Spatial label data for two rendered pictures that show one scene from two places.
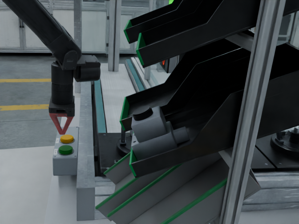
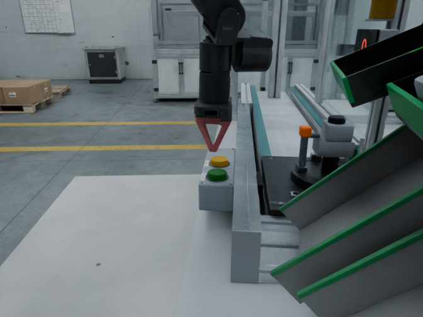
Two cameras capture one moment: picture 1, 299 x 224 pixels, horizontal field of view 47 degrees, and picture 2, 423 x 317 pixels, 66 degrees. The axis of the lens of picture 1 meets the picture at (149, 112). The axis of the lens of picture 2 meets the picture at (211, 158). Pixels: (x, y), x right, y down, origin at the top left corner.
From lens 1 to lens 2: 0.37 m
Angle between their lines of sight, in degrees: 15
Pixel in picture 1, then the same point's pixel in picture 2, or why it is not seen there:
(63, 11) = not seen: hidden behind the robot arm
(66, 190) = (217, 233)
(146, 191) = (398, 253)
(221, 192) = not seen: outside the picture
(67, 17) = not seen: hidden behind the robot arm
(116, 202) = (316, 268)
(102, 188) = (274, 234)
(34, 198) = (172, 239)
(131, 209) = (355, 289)
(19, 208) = (150, 252)
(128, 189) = (347, 243)
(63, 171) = (213, 204)
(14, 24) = (174, 71)
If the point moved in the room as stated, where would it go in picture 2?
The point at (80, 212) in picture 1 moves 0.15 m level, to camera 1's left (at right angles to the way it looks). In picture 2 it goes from (236, 269) to (150, 252)
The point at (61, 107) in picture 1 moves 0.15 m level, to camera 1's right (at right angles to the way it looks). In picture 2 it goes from (212, 106) to (301, 112)
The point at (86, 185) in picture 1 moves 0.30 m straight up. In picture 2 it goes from (247, 228) to (257, 19)
